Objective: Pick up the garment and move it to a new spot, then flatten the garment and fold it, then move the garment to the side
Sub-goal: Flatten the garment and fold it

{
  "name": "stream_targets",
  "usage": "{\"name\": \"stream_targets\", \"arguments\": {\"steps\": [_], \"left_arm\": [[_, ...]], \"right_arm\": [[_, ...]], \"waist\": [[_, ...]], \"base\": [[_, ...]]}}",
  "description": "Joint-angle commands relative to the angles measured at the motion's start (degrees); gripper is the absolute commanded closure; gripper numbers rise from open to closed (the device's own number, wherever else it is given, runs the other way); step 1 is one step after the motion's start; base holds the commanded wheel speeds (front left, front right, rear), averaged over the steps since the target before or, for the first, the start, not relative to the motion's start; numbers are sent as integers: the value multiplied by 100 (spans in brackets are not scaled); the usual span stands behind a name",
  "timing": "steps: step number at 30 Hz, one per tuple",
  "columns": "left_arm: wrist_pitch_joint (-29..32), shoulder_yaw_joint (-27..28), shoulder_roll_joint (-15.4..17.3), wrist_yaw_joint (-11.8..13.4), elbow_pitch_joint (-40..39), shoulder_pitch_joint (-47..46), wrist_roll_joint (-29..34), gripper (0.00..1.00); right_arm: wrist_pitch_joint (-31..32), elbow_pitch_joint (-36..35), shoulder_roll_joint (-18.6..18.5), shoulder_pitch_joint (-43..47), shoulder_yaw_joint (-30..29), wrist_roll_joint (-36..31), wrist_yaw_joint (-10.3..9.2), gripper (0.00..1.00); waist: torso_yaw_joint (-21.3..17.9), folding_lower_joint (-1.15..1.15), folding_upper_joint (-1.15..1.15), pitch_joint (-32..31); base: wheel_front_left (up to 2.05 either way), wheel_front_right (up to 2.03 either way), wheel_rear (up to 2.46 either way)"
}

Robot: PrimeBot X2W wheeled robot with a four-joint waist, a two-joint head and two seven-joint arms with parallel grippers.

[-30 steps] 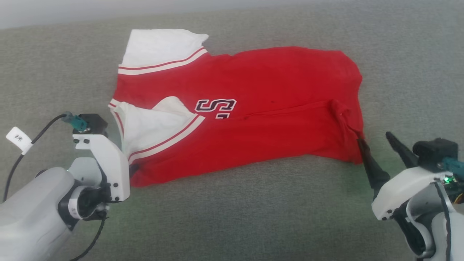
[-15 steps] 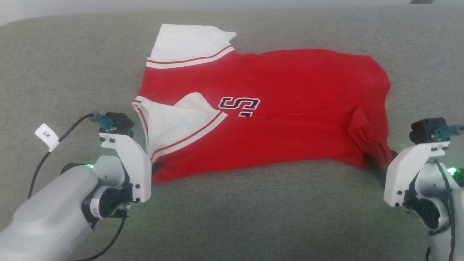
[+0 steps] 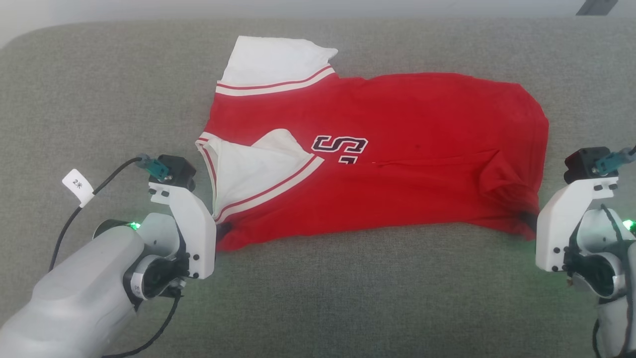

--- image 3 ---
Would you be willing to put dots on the red and white jersey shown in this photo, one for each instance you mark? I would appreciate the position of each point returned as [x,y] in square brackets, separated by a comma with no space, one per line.
[397,174]

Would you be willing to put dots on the teal left camera connector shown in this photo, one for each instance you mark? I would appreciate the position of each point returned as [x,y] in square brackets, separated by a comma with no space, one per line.
[156,168]

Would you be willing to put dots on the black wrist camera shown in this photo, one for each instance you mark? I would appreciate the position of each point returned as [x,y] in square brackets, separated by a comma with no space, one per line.
[180,171]
[579,164]

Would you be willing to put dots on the teal right camera connector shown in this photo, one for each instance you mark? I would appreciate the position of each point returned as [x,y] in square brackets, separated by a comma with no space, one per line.
[613,161]

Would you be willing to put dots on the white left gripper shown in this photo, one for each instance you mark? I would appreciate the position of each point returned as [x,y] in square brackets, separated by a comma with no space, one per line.
[196,233]

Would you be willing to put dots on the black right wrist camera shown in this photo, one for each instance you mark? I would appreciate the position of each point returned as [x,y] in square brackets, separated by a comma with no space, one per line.
[579,164]

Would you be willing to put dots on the teal camera connector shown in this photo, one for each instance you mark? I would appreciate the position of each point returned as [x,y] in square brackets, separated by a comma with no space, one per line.
[613,161]
[156,168]

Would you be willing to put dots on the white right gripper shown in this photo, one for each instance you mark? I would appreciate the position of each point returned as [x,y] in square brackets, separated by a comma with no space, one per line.
[559,228]

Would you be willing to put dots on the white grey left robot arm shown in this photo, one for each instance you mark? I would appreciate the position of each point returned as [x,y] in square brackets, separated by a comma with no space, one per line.
[79,298]

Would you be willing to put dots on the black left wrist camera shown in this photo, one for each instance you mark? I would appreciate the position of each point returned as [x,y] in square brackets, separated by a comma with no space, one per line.
[180,171]

